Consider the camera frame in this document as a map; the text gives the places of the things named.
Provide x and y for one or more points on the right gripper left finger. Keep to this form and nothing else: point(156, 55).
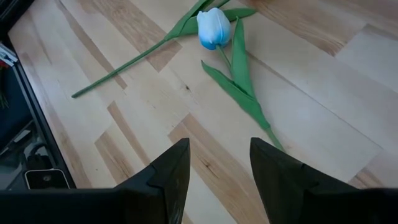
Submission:
point(174, 174)

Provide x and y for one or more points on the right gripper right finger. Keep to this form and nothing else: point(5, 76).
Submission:
point(273, 180)

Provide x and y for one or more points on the white blue-tipped artificial tulip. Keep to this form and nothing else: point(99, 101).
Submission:
point(214, 28)

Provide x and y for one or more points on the black aluminium table frame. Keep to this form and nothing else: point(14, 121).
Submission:
point(43, 123)

